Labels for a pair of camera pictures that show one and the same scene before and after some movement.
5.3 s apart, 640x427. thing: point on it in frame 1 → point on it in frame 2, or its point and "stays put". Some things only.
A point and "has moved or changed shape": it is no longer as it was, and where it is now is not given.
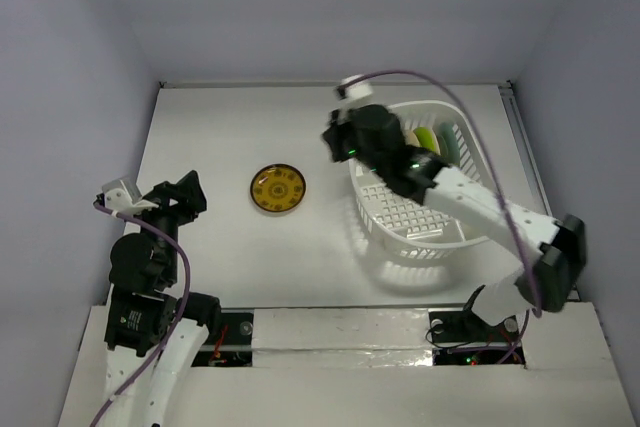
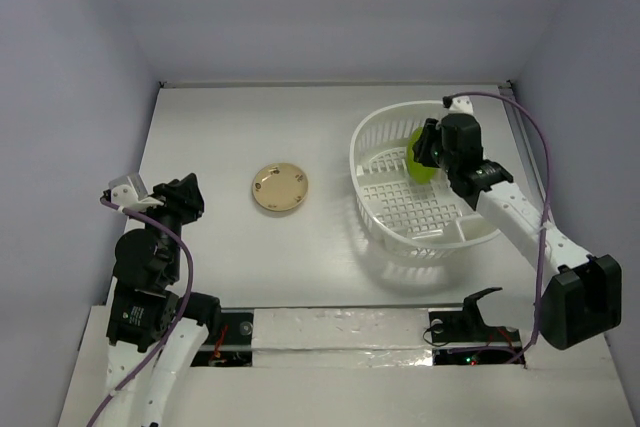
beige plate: (412, 139) → (280, 187)
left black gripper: (191, 198) stays put
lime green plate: (426, 137) has moved or changed shape
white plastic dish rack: (402, 223) stays put
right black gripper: (335, 134) → (430, 145)
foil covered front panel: (340, 337) stays put
